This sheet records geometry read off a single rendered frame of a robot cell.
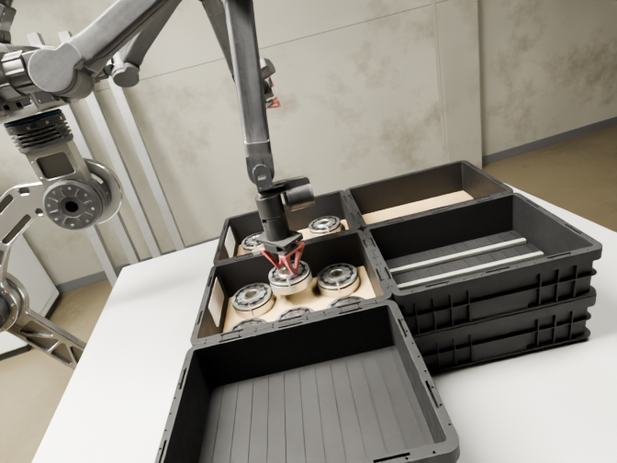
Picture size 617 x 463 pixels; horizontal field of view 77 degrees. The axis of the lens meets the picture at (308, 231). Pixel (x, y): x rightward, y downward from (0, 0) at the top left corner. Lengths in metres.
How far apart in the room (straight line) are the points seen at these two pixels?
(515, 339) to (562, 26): 3.46
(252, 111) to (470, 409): 0.72
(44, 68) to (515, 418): 1.06
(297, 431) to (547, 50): 3.76
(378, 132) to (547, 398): 2.74
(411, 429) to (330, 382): 0.17
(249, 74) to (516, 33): 3.21
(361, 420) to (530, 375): 0.39
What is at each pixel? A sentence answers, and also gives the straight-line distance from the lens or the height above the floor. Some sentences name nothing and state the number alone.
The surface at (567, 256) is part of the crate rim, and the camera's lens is 0.85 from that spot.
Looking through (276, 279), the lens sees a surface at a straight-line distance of 0.93.
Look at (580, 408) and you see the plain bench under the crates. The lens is 0.90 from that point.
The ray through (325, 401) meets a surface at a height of 0.83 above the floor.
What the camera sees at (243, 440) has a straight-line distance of 0.74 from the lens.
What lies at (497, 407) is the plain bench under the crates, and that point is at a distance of 0.87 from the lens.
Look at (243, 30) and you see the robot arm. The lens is 0.86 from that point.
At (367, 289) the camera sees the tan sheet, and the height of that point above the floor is 0.83.
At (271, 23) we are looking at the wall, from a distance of 3.11.
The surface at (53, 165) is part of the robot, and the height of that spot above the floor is 1.24.
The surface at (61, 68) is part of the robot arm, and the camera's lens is 0.88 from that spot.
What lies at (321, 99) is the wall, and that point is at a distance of 3.18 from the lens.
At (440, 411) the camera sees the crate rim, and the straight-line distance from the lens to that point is 0.57.
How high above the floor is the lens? 1.39
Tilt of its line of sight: 26 degrees down
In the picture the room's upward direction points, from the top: 15 degrees counter-clockwise
